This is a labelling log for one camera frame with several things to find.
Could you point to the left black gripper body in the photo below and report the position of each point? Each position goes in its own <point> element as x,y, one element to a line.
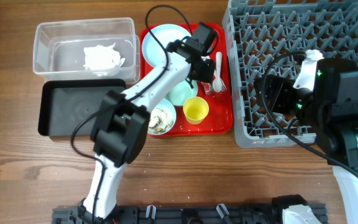
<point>206,70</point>

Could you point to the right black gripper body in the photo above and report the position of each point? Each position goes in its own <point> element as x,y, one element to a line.
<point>263,95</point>

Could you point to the green bowl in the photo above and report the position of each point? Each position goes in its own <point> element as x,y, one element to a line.
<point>182,92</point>

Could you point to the yellow plastic cup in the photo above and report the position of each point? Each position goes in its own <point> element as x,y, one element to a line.
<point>195,109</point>

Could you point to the light blue rice bowl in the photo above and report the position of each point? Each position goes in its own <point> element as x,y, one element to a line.
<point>169,106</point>

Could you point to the rice and food scraps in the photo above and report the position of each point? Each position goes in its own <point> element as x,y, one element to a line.
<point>161,121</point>

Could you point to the red snack wrapper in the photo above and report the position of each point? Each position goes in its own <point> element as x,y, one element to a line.
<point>207,88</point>

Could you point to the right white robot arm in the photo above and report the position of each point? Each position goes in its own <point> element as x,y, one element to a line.
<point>324,97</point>

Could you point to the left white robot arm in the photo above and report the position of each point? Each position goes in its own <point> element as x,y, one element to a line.
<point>121,123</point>

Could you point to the grey dishwasher rack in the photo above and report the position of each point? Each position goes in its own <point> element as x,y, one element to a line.
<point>257,32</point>

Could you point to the white plastic spoon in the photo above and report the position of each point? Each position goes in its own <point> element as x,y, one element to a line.
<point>218,71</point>

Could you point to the white plastic fork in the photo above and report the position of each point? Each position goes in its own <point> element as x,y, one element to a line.
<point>223,85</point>

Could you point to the light blue plate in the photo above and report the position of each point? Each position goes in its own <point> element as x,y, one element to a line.
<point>165,33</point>

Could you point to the red serving tray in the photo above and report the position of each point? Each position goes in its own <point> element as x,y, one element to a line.
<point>220,117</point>

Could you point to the crumpled white tissue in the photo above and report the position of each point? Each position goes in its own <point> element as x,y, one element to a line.
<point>102,57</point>

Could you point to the clear plastic bin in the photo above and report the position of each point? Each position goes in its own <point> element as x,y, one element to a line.
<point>58,49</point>

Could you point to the black plastic tray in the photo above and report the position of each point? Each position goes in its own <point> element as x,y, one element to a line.
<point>65,103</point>

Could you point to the black mounting rail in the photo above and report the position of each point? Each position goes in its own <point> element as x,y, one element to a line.
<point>253,213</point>

